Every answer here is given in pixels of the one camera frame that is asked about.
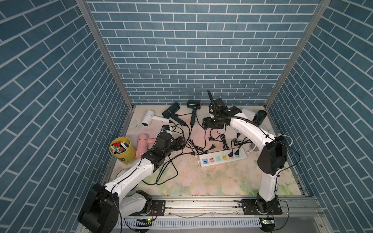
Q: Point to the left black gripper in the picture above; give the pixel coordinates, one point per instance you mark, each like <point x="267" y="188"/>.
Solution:
<point x="181" y="144"/>

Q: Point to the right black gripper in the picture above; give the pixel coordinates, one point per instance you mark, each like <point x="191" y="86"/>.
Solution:
<point x="206" y="124"/>

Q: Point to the white power strip coloured sockets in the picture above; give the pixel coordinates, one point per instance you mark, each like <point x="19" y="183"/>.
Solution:
<point x="220" y="157"/>

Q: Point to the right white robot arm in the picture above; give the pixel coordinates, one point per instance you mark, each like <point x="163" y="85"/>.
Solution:
<point x="273" y="150"/>

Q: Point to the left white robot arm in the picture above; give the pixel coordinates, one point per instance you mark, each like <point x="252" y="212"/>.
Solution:
<point x="125" y="186"/>

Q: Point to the dark green dryer centre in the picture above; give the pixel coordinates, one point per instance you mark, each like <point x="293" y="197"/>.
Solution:
<point x="194" y="105"/>

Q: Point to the white glossy hair dryer right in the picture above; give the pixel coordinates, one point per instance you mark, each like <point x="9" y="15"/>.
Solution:
<point x="249" y="114"/>

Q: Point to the pink hair dryer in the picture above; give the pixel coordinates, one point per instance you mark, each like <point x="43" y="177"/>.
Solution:
<point x="143" y="144"/>

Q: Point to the dark green dryer angled nozzle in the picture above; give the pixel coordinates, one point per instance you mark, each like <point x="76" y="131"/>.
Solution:
<point x="171" y="113"/>

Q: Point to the white hair dryer far left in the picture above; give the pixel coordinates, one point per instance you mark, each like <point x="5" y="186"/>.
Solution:
<point x="150" y="116"/>

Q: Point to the dark green dryer right corner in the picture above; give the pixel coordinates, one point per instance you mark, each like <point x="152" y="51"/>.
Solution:
<point x="259" y="117"/>

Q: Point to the yellow cup of pens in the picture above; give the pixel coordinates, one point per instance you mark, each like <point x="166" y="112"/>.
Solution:
<point x="123" y="149"/>

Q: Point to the white wall cable connector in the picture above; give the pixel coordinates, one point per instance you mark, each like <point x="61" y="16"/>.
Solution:
<point x="289" y="139"/>

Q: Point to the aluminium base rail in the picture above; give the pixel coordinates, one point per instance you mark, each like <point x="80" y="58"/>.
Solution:
<point x="143" y="213"/>

